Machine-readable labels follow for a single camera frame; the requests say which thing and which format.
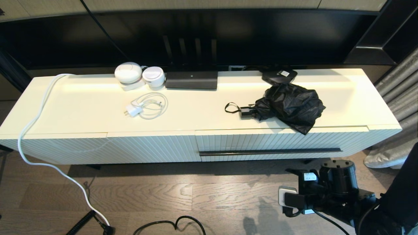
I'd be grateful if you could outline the white fluted drawer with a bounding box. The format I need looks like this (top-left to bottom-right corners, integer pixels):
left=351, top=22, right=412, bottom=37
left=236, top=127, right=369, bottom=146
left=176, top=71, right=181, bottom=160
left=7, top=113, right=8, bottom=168
left=195, top=127, right=369, bottom=163

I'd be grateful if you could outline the black umbrella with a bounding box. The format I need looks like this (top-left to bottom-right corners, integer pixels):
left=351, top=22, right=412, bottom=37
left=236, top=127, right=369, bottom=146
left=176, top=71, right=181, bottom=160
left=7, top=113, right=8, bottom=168
left=224, top=83, right=326, bottom=135

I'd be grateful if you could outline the white tv cabinet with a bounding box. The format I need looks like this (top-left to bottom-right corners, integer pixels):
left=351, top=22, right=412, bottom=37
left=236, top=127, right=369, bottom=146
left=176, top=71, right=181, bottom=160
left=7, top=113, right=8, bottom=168
left=0, top=68, right=403, bottom=165

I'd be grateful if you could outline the small black set-top box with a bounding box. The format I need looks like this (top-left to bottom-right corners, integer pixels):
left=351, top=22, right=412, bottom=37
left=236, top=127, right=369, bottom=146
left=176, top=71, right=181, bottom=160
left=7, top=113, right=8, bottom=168
left=261, top=68, right=298, bottom=86

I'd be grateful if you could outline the black router with antennas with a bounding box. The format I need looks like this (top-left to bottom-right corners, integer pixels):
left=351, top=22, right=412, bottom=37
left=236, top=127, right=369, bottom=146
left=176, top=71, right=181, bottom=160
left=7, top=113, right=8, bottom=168
left=162, top=35, right=218, bottom=90

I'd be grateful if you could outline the black television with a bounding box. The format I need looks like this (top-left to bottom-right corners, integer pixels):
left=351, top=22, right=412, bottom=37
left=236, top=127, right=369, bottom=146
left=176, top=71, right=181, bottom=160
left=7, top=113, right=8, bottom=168
left=0, top=8, right=387, bottom=71

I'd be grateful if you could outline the small white round device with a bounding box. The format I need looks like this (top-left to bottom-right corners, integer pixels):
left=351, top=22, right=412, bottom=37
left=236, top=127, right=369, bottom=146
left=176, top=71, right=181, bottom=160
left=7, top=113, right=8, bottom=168
left=142, top=66, right=165, bottom=88

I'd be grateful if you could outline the white charger adapter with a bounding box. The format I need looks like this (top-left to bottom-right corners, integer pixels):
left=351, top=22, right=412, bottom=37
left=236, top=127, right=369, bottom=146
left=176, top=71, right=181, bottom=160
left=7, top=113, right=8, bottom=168
left=124, top=104, right=143, bottom=118

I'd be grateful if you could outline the black shelf unit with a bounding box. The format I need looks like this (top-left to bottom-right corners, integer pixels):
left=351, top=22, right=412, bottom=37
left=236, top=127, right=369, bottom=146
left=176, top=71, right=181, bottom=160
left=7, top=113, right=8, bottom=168
left=343, top=0, right=418, bottom=66

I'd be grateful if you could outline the large white round device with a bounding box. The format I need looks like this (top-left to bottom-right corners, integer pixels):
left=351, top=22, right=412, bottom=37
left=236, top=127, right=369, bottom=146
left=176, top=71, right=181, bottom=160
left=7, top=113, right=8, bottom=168
left=114, top=62, right=146, bottom=92

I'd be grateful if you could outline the black power plug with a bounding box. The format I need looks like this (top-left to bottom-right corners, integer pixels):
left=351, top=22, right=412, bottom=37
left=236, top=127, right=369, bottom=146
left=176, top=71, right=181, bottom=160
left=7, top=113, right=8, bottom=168
left=93, top=214, right=115, bottom=235

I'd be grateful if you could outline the dark grey curtain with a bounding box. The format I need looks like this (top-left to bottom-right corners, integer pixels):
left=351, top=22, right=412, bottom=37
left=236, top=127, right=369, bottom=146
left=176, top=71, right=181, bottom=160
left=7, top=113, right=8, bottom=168
left=0, top=49, right=33, bottom=93

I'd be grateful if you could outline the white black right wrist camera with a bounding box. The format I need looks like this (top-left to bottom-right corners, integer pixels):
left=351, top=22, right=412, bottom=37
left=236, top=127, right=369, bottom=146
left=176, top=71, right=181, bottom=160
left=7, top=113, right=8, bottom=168
left=278, top=186, right=306, bottom=208

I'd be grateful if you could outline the thin black camera cable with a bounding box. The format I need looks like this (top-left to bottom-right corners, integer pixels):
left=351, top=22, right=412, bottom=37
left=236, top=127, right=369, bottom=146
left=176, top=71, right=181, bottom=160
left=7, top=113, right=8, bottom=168
left=312, top=211, right=350, bottom=235

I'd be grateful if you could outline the black floor cable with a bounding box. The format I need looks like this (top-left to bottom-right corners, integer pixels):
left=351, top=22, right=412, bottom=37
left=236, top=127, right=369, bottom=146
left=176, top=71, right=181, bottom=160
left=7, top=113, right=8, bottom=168
left=133, top=215, right=206, bottom=235

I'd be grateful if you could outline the thin white charging cable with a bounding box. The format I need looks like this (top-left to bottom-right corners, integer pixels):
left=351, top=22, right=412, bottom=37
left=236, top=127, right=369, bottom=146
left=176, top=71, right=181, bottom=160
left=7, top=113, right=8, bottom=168
left=131, top=92, right=169, bottom=120

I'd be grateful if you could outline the black coiled cable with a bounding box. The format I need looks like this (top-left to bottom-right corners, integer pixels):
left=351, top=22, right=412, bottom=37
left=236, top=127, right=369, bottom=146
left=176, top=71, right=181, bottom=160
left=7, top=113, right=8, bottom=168
left=66, top=210, right=97, bottom=235

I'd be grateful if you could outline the thin black wall cable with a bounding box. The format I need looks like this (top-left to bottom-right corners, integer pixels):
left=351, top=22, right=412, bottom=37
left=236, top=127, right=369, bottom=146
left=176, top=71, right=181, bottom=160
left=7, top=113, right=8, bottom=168
left=80, top=0, right=129, bottom=61

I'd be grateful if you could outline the thick white power cord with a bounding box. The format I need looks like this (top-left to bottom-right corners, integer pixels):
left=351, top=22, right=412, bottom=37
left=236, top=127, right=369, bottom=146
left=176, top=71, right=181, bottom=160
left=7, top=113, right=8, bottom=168
left=17, top=74, right=110, bottom=227

